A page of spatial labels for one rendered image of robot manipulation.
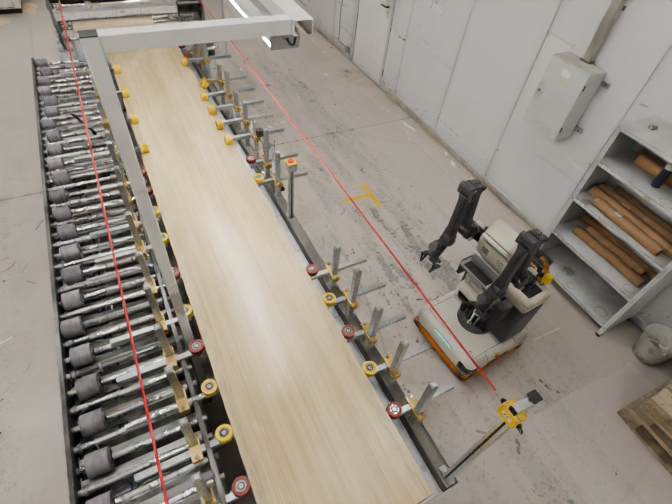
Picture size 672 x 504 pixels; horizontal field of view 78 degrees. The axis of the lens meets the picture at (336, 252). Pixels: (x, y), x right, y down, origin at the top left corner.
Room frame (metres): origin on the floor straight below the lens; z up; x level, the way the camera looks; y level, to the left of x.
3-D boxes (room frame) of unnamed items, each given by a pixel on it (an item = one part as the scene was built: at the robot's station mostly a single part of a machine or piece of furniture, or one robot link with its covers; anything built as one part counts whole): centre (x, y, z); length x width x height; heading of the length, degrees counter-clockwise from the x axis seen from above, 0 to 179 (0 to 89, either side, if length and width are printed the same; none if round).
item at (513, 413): (0.63, -0.68, 1.20); 0.15 x 0.12 x 1.00; 33
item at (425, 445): (2.75, 0.64, 0.67); 5.11 x 0.08 x 0.10; 33
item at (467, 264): (1.76, -0.93, 0.99); 0.28 x 0.16 x 0.22; 37
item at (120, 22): (4.70, 2.53, 1.05); 1.43 x 0.12 x 0.12; 123
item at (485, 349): (1.94, -1.16, 0.16); 0.67 x 0.64 x 0.25; 127
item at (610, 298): (2.62, -2.30, 0.78); 0.90 x 0.45 x 1.55; 33
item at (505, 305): (1.79, -1.06, 0.68); 0.28 x 0.27 x 0.25; 37
